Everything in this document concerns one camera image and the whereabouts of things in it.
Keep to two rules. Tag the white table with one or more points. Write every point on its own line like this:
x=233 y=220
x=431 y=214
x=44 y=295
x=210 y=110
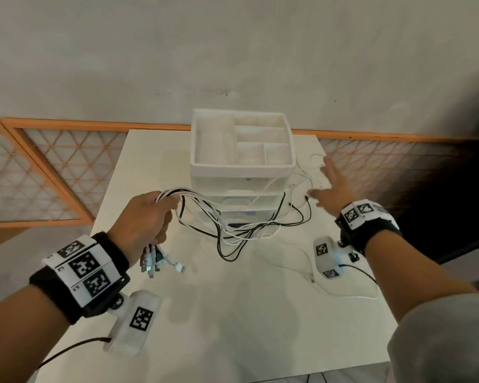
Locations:
x=223 y=335

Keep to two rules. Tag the blue table sticker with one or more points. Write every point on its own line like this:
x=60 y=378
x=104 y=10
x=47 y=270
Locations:
x=239 y=225

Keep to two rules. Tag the white drawer organizer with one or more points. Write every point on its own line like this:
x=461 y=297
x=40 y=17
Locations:
x=211 y=143

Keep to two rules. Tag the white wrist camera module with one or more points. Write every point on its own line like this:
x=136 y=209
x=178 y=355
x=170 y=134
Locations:
x=327 y=255
x=131 y=327

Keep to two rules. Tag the person's left forearm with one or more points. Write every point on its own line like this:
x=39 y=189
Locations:
x=20 y=339

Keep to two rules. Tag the person's right hand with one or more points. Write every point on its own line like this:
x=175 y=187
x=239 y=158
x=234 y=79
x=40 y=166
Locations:
x=335 y=195

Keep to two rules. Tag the orange-framed lattice screen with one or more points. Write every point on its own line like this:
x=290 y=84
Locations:
x=103 y=124
x=24 y=224
x=383 y=136

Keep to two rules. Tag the black wristband with marker tags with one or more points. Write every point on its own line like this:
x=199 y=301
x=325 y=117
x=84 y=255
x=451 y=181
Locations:
x=359 y=213
x=84 y=267

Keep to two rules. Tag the grey shirt sleeve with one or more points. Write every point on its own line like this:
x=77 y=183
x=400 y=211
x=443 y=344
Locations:
x=443 y=347

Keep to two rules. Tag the person's right forearm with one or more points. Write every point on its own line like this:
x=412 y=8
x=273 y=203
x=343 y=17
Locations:
x=415 y=267

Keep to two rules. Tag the person's left hand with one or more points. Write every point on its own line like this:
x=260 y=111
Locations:
x=139 y=223

